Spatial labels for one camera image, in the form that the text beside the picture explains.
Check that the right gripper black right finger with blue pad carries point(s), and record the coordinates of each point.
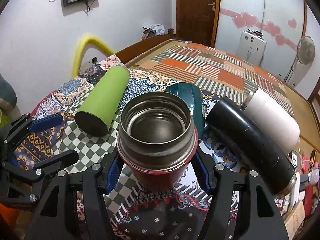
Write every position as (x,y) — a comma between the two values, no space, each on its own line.
(258,216)

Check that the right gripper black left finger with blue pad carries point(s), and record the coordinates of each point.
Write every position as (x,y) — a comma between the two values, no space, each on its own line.
(82,199)

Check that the striped orange bed mat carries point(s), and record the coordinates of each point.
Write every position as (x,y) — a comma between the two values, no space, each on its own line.
(215,71)

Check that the black thermos bottle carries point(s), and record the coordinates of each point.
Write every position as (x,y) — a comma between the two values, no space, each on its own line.
(230,125)

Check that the bag on floor corner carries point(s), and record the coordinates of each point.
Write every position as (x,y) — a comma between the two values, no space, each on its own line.
(153,30)

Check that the white small appliance cabinet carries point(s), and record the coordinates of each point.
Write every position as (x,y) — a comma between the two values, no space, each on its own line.
(252,47)

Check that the wooden bed headboard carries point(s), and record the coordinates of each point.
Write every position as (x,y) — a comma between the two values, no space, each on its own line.
(314,96)

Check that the dark green faceted cup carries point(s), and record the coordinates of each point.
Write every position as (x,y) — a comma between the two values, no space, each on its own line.
(192,96)

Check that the wooden bed footboard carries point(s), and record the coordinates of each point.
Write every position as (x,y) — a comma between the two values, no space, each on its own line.
(131,52)

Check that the wardrobe with heart stickers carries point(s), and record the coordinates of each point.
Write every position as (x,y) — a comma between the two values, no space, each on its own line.
(281,22)

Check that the yellow foam padded rail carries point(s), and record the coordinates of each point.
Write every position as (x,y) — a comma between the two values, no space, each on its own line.
(84,50)

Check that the patchwork patterned cloth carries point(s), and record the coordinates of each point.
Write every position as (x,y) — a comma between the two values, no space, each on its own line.
(134,212)

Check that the white standing fan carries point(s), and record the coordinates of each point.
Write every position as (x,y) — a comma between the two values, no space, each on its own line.
(305,54)

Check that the white thermos bottle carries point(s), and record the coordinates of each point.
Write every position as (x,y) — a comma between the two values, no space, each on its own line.
(272,118)

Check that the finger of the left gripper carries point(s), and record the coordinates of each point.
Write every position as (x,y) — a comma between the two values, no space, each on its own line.
(52,165)
(32,124)

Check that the dark wooden door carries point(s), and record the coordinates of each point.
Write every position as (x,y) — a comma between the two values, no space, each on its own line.
(196,20)

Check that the red thermos steel rim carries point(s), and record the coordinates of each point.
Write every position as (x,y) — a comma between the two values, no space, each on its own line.
(157,139)

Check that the lime green bottle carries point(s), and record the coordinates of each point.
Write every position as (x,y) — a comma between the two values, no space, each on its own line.
(97,111)

